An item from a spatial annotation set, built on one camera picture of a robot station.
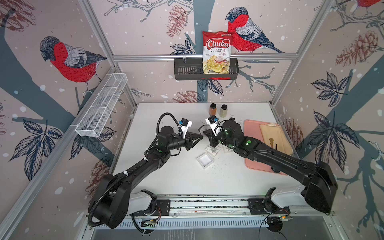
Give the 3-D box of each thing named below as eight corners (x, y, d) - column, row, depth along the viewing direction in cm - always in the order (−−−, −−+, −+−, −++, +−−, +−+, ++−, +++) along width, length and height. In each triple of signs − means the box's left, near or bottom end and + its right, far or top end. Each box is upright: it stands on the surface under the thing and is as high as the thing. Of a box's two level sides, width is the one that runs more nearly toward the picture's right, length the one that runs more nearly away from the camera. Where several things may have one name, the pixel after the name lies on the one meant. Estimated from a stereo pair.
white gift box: (204, 169, 88) (204, 168, 86) (196, 159, 92) (196, 158, 90) (213, 161, 91) (214, 160, 89) (205, 152, 95) (206, 151, 93)
